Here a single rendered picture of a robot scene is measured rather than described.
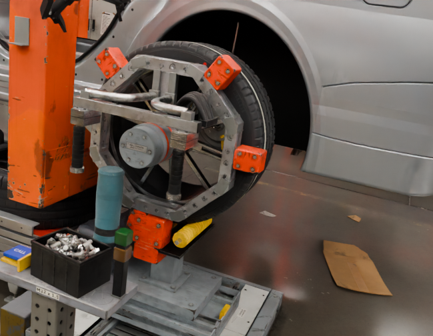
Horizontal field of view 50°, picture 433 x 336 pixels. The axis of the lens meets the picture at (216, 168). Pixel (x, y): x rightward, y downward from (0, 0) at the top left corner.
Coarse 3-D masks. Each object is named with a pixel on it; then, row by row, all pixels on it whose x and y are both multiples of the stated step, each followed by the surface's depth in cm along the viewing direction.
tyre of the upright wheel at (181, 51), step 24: (144, 48) 161; (168, 48) 158; (192, 48) 155; (216, 48) 167; (240, 72) 157; (240, 96) 152; (264, 96) 166; (264, 120) 160; (240, 144) 156; (264, 168) 173; (240, 192) 160; (192, 216) 169
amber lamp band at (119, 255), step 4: (116, 248) 131; (128, 248) 132; (116, 252) 132; (120, 252) 131; (124, 252) 131; (128, 252) 132; (116, 256) 132; (120, 256) 131; (124, 256) 131; (128, 256) 133; (116, 260) 132; (120, 260) 132; (124, 260) 131
